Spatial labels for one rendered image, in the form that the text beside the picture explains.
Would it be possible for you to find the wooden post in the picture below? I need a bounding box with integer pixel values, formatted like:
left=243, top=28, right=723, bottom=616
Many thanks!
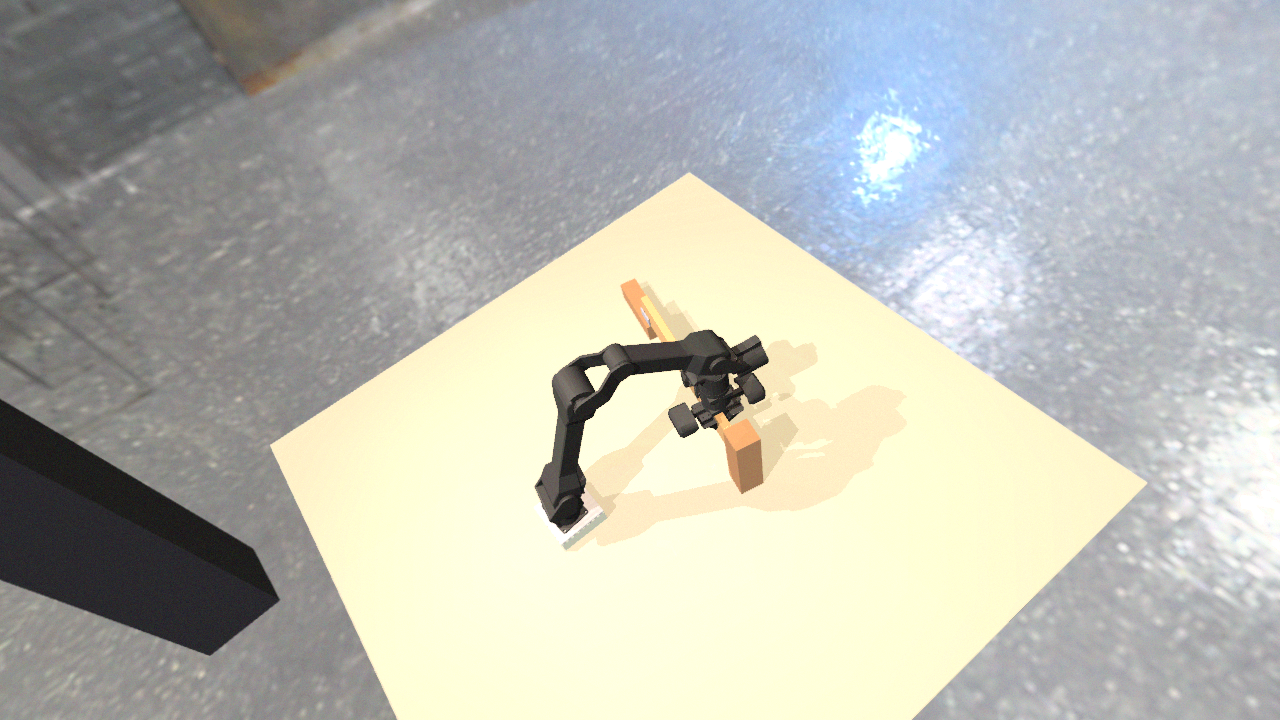
left=620, top=279, right=763, bottom=495

